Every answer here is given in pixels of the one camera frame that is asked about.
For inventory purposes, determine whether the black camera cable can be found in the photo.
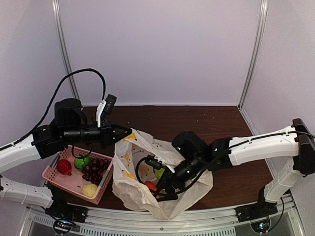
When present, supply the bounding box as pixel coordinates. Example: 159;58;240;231
0;68;107;148
134;157;232;195

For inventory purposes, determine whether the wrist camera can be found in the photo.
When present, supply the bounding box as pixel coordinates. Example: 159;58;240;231
95;94;117;128
144;155;175;173

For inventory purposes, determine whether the yellow fruit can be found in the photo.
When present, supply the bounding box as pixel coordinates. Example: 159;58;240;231
81;183;98;198

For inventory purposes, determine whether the beige plastic bag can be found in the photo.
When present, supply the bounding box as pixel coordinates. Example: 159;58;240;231
112;129;213;220

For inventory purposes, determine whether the orange fruit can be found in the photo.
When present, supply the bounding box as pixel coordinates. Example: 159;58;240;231
145;181;157;191

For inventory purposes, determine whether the front aluminium rail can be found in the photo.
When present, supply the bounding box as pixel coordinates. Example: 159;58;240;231
24;194;298;236

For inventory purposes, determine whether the pink perforated plastic basket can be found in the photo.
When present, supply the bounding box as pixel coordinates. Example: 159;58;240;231
42;145;114;205

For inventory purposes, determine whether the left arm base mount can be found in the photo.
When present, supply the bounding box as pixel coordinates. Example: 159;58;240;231
42;187;88;236

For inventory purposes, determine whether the right aluminium frame post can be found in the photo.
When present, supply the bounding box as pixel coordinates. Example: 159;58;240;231
238;0;268;110

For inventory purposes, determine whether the dark red grape bunch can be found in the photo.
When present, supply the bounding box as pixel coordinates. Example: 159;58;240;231
81;157;110;185

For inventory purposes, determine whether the green pear fruit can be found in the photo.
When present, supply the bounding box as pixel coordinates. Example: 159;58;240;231
154;168;165;179

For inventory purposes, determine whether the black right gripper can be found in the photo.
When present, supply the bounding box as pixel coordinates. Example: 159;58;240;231
151;154;204;204

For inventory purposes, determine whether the right black camera cable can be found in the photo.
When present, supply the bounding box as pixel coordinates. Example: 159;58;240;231
134;157;232;195

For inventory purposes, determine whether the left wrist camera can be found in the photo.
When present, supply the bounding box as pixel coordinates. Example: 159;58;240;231
95;94;117;128

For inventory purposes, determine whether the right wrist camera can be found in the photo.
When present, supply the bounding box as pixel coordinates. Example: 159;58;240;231
144;155;175;173

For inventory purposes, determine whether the left black camera cable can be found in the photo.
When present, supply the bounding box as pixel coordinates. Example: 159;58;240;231
0;68;107;148

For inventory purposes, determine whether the left aluminium frame post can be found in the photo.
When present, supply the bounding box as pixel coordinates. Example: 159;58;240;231
52;0;80;99

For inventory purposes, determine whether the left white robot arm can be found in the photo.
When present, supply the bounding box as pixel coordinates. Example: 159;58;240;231
0;98;132;218

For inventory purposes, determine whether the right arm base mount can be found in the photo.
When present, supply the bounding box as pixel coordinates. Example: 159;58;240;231
235;187;278;234

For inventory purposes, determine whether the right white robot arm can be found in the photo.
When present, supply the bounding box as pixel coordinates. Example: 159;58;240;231
154;118;315;217

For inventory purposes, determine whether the aluminium frame post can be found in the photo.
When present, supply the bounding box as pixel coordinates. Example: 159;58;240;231
238;0;268;110
52;0;80;99

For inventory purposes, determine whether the red fruit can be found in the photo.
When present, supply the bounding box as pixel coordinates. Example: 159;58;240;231
57;159;72;176

